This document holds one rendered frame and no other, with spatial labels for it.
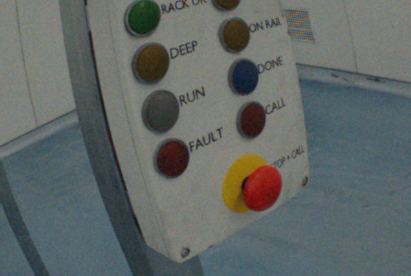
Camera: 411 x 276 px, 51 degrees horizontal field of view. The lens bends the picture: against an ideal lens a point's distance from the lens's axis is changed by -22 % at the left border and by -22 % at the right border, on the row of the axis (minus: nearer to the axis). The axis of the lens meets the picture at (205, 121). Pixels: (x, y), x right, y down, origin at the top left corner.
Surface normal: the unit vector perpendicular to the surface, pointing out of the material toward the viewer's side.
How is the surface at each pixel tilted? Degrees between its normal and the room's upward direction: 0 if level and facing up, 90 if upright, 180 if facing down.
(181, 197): 90
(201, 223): 90
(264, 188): 87
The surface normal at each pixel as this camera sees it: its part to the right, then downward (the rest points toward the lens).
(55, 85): 0.63, 0.14
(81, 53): -0.76, 0.35
